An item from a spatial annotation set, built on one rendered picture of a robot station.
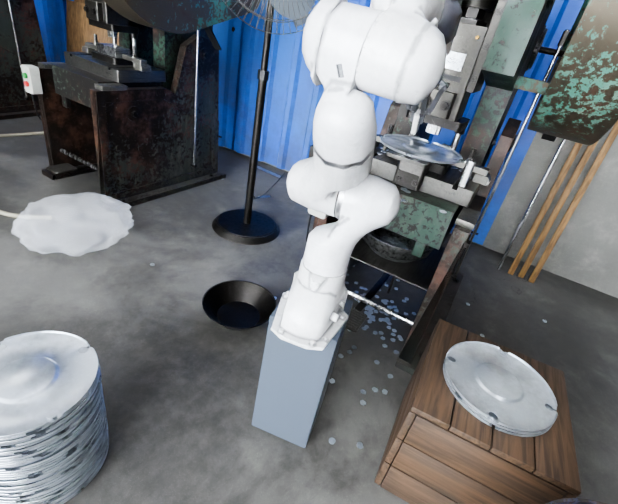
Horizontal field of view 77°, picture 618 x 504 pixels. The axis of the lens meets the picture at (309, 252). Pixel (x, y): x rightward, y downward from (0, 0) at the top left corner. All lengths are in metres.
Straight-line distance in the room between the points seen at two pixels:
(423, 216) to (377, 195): 0.58
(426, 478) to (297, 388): 0.41
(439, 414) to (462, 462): 0.13
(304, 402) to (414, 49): 0.90
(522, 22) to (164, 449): 1.57
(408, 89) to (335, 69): 0.11
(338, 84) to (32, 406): 0.88
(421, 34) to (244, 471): 1.11
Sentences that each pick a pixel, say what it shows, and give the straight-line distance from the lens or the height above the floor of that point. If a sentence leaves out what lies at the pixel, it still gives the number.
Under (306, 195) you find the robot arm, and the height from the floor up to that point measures 0.78.
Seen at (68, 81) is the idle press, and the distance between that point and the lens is 2.54.
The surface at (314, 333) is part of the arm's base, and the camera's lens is 0.92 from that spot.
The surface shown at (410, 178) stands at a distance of 1.42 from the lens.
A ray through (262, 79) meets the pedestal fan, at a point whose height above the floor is 0.81.
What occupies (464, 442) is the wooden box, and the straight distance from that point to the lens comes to 1.08.
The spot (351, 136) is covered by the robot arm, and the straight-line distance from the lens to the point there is 0.61.
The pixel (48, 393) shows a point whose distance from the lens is 1.06.
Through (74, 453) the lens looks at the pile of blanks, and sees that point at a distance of 1.13.
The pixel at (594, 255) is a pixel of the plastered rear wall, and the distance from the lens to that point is 2.90.
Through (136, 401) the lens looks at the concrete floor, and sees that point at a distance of 1.39.
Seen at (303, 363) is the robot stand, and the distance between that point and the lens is 1.05.
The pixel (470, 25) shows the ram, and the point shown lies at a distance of 1.46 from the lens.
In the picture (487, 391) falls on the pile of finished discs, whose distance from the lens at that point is 1.15.
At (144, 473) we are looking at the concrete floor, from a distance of 1.26.
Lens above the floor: 1.10
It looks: 31 degrees down
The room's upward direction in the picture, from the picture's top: 12 degrees clockwise
